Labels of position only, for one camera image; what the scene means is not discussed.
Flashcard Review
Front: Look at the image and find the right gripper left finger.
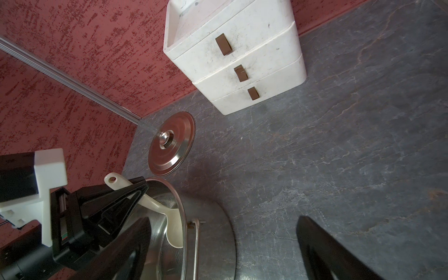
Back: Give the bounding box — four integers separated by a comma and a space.
71, 217, 151, 280

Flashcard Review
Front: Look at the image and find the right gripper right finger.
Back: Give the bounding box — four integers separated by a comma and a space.
296, 216, 382, 280

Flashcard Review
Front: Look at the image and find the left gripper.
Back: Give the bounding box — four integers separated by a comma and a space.
50, 177, 149, 270

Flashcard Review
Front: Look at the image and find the steel pot lid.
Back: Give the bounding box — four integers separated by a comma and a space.
148, 112, 196, 176

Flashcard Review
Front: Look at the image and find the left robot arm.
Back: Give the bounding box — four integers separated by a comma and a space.
1, 148, 151, 280

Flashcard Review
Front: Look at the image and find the stainless steel pot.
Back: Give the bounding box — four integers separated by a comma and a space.
124, 177, 236, 280

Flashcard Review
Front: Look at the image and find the left corner aluminium profile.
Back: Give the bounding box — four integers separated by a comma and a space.
1, 36, 141, 124

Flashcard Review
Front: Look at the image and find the white three-drawer box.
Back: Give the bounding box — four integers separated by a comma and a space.
163, 0, 307, 115

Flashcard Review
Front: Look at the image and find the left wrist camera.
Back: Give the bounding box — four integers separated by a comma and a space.
1, 148, 68, 247

